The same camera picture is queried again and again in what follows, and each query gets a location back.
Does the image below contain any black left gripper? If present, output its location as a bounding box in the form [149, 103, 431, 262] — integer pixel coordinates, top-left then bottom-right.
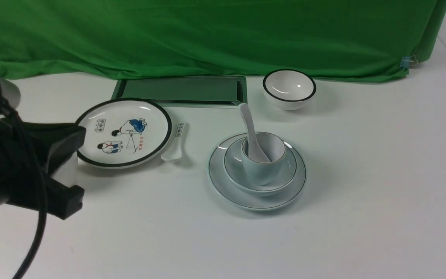
[0, 118, 86, 220]

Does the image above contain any pale blue shallow bowl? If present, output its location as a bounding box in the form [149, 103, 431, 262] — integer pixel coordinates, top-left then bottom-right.
[224, 138, 297, 196]

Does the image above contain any pale blue ceramic spoon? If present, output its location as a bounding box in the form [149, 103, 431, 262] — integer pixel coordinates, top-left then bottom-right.
[238, 103, 270, 163]

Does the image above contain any pale blue cup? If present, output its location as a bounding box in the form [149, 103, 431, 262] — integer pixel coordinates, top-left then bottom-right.
[241, 132, 287, 186]

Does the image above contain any white black-rimmed cup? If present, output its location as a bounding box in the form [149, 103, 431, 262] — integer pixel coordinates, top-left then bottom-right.
[51, 153, 78, 188]

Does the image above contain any white black-rimmed illustrated plate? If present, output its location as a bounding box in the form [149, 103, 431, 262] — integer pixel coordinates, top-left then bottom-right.
[76, 98, 173, 169]

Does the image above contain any white printed ceramic spoon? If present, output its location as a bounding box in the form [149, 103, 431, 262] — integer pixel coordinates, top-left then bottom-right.
[161, 122, 188, 163]

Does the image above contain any pale blue flat plate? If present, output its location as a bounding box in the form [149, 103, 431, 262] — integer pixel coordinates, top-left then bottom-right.
[208, 134, 308, 212]

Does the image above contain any white black-rimmed bowl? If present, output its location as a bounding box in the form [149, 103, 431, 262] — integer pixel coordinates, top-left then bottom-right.
[262, 69, 317, 111]

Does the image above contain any green backdrop cloth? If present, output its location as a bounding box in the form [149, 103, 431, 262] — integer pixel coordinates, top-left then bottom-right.
[0, 0, 446, 83]

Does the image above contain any blue binder clip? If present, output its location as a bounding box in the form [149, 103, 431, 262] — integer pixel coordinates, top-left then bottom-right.
[399, 55, 419, 69]

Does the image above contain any metal table cable hatch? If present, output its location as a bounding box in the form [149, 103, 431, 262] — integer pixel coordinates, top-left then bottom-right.
[111, 76, 247, 109]

